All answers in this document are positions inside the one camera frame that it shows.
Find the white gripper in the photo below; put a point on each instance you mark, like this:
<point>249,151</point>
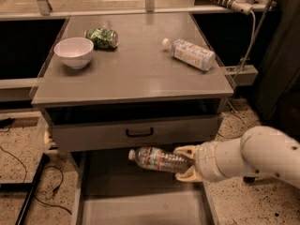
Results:
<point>205,162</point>

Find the clear plastic water bottle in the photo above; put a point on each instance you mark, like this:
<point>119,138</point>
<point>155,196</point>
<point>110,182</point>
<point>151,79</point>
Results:
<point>156,159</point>

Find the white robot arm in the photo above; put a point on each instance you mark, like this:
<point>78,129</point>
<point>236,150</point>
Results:
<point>259,152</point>

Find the grey top drawer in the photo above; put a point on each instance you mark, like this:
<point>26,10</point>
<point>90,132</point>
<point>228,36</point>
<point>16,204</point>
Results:
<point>122,134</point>

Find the grey open middle drawer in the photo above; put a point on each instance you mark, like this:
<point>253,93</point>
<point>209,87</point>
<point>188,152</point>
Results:
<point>112,190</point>

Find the white labelled bottle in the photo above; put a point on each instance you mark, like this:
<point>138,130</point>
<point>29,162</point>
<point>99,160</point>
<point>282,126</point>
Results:
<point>190,53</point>

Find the grey drawer cabinet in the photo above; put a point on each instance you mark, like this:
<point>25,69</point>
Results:
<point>139,80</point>

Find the green soda can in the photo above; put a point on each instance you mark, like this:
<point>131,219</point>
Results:
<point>102,38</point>

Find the white bowl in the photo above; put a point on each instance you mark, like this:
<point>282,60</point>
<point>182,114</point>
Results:
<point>74,52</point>

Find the black floor stand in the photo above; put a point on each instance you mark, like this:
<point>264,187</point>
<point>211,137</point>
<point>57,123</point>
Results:
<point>29,188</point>

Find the black drawer handle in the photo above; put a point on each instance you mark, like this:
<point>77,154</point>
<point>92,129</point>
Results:
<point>131,133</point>

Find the white spiral hose fixture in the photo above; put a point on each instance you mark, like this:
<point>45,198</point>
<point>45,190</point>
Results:
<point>241,6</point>

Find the grey metal rail frame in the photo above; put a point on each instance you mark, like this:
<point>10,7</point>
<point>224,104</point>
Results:
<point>93,3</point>

